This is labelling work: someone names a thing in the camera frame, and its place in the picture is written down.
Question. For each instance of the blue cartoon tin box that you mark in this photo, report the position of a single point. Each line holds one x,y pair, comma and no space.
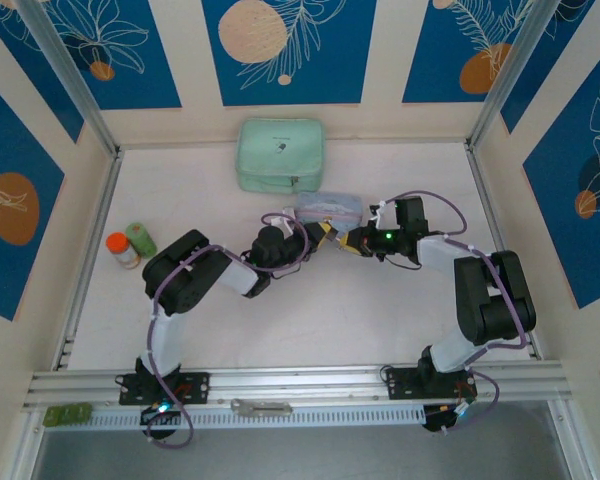
330,207

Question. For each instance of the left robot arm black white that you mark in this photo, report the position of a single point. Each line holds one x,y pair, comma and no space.
180,280

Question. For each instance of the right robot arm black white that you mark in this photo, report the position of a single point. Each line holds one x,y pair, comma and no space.
490,300

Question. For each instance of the mint green zip pouch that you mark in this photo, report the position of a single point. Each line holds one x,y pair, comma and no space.
280,150

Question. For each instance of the green bottle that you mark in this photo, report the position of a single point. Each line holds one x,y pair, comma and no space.
141,239

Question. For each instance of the silver metal latch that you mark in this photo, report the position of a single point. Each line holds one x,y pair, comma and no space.
260,407

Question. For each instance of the jar with orange lid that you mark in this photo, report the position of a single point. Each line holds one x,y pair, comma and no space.
121,249

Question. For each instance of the black controller board with LED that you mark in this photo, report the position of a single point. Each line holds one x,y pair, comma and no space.
160,415
445,417

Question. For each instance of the green circuit board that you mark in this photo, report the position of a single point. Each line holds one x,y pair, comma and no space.
67,415

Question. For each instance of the right wrist camera box silver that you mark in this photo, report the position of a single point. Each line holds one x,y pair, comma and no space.
376,216

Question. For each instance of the wrist camera box silver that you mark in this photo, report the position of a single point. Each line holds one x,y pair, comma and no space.
291,222
376,216

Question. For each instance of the left wrist camera box silver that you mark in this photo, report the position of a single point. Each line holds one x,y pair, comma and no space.
291,222

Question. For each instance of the aluminium table side rail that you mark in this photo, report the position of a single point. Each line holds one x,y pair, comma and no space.
101,210
481,185

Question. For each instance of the aluminium mounting rail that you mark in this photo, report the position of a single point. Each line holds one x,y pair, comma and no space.
300,385

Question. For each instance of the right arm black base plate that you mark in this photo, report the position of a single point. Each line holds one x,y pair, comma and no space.
400,382

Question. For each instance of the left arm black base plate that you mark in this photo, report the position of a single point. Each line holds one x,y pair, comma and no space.
195,387

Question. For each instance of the aluminium frame post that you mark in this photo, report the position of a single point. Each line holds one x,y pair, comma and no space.
515,70
70,75

